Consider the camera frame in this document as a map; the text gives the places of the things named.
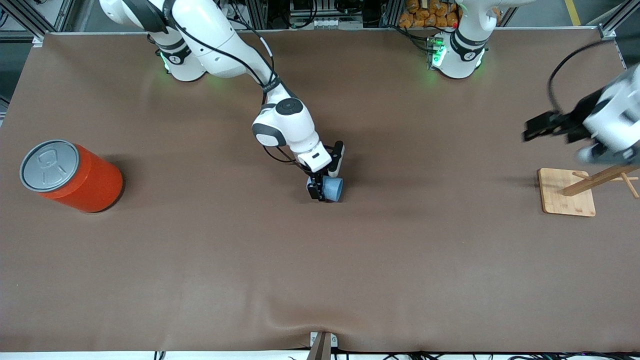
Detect light blue plastic cup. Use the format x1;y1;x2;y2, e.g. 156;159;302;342
320;176;345;203

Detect grey left arm base box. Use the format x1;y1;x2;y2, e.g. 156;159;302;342
426;34;447;71

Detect wooden mug tree stand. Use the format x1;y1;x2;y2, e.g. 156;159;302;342
538;162;640;218

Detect white terminal block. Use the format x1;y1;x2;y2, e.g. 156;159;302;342
294;17;364;30

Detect brown table mat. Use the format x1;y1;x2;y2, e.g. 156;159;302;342
0;27;640;354

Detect orange snack bags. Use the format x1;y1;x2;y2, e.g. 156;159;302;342
398;0;460;29

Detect orange canister with grey lid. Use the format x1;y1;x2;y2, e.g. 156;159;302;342
19;139;124;214

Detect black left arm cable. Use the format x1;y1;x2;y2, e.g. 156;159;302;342
547;39;611;117

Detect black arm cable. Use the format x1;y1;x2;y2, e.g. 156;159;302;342
547;39;611;117
165;5;309;176

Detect aluminium frame profile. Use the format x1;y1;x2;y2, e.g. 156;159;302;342
597;0;640;41
0;0;76;48

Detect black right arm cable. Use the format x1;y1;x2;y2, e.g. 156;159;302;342
165;5;309;176

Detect grey metal clamp bracket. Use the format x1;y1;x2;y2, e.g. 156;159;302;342
306;331;339;360

